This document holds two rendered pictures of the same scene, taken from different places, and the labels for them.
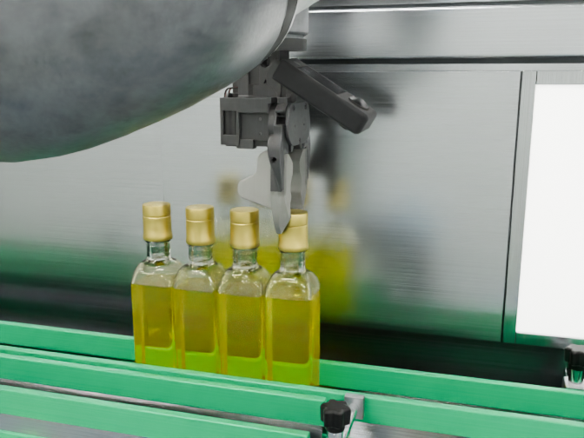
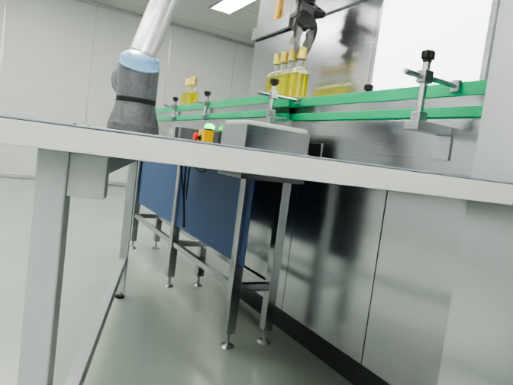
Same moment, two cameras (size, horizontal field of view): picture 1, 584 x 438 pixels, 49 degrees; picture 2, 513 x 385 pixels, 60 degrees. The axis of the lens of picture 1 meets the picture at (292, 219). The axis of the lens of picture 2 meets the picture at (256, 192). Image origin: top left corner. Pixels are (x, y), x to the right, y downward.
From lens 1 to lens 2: 1.35 m
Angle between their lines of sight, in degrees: 45
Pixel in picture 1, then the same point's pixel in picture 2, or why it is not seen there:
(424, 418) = (311, 101)
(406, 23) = not seen: outside the picture
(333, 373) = not seen: hidden behind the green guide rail
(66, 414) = (236, 102)
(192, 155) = not seen: hidden behind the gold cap
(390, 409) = (304, 100)
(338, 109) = (311, 9)
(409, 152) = (350, 33)
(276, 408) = (281, 102)
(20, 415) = (229, 106)
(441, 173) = (357, 39)
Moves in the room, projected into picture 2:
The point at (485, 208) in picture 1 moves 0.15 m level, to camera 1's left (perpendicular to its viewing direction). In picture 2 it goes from (366, 48) to (330, 52)
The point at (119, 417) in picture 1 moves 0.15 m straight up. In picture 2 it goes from (243, 100) to (249, 61)
